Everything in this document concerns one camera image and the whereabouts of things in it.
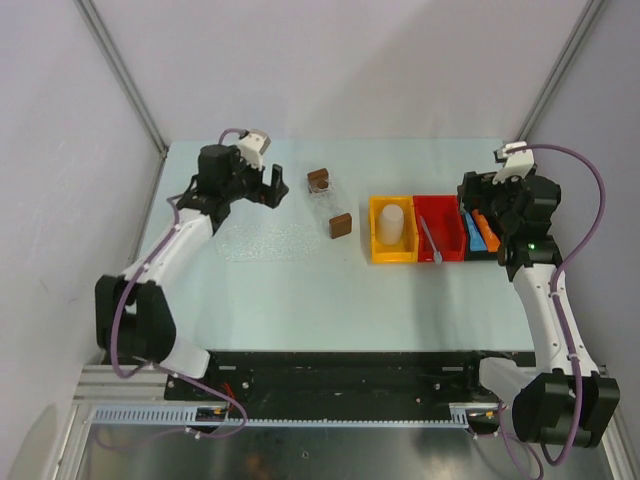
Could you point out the brown wooden block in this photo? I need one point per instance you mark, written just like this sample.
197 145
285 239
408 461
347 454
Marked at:
340 225

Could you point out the blue toothpaste tube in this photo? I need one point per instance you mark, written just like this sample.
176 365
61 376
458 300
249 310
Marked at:
476 241

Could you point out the red plastic bin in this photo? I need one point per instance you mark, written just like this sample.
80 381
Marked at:
443 220

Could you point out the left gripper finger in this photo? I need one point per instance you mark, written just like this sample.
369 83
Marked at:
273 196
276 177

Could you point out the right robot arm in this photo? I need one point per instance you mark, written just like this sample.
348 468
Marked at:
566 400

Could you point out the grey toothbrush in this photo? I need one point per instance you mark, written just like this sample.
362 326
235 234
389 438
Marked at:
437 256

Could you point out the left aluminium frame post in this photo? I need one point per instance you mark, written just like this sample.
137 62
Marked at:
115 61

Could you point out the yellow plastic bin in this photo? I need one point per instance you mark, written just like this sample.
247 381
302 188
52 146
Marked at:
405 250

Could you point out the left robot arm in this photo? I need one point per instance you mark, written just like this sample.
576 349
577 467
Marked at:
133 317

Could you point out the black plastic bin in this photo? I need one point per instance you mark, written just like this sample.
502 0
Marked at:
468 255

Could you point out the white paper cup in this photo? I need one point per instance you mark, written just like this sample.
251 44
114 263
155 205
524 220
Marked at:
391 224

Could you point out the aluminium frame post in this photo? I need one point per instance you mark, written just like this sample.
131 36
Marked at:
115 61
577 40

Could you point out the clear plastic tray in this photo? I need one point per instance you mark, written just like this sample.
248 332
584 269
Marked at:
294 231

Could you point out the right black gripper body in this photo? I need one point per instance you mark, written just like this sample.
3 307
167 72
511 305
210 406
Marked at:
496 200

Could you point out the right aluminium frame post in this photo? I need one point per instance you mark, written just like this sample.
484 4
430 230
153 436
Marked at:
577 40

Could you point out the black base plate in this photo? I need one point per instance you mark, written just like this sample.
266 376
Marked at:
344 386

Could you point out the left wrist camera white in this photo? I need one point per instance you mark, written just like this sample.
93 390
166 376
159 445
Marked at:
252 147

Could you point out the brown block with hole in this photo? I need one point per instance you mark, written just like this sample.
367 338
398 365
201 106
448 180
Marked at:
318 180

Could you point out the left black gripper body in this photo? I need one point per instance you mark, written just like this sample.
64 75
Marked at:
247 182

